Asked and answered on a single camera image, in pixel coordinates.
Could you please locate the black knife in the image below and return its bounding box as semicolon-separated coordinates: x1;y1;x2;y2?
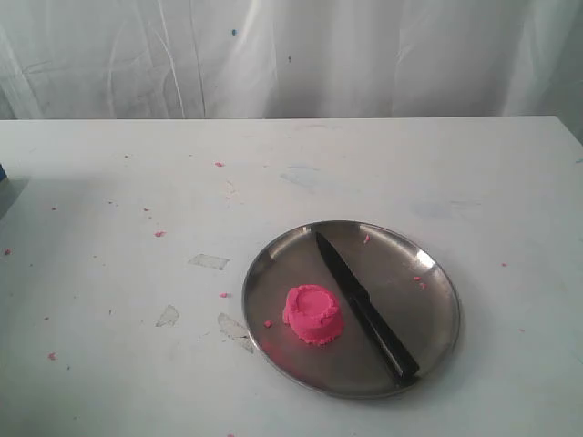
315;231;420;384

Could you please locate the round steel plate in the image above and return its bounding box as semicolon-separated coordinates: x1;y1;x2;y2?
242;220;461;399

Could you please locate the white backdrop sheet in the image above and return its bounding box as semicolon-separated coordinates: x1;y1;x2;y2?
1;1;582;119

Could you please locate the pink putty lump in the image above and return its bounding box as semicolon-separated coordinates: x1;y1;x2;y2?
282;284;344;346

